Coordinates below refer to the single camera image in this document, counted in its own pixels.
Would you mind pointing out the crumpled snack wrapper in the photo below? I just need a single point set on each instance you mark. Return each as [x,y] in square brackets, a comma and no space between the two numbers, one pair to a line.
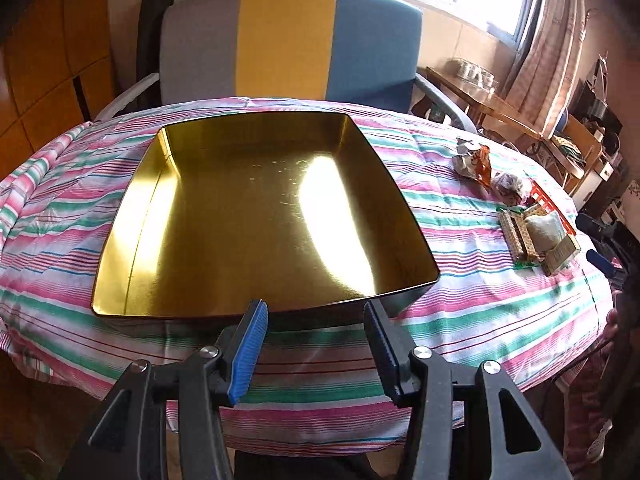
[472,160]

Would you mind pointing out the beige curtain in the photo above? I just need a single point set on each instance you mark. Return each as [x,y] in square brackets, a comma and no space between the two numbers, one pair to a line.
[546,63]

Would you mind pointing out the gold metal tray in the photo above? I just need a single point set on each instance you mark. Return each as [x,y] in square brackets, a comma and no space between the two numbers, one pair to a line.
[293,208]

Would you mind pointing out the patterned green packet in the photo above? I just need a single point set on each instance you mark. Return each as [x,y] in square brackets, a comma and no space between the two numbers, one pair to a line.
[521,247]

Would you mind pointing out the wooden side table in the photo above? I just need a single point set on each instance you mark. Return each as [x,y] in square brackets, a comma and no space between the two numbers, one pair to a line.
[483,103]

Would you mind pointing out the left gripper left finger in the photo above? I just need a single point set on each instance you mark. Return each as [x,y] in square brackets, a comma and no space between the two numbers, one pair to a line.
[126,438]

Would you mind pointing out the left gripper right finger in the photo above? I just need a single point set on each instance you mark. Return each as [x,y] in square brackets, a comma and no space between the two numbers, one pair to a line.
[466,422]

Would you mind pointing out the orange plastic comb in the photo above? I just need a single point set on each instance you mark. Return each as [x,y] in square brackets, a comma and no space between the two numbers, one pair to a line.
[546,203]

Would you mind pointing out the white cloth pouch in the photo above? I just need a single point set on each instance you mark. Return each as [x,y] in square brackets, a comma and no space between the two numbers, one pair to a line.
[545,230]

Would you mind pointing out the cluttered wooden shelf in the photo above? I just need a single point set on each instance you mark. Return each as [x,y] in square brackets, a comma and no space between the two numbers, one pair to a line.
[589,136]

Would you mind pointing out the grey yellow blue chair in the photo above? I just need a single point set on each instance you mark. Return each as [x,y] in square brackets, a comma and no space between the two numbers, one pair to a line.
[352,51]

